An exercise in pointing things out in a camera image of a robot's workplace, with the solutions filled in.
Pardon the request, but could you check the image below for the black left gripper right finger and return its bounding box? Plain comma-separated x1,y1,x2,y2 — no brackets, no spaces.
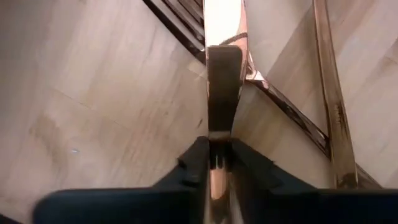
229,138,398,224

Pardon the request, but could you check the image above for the copper table knife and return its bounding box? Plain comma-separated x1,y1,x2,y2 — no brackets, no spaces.
312,0,359,189
202,0,249,224

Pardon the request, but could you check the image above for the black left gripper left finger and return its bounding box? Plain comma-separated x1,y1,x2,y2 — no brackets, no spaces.
32,136,210,224

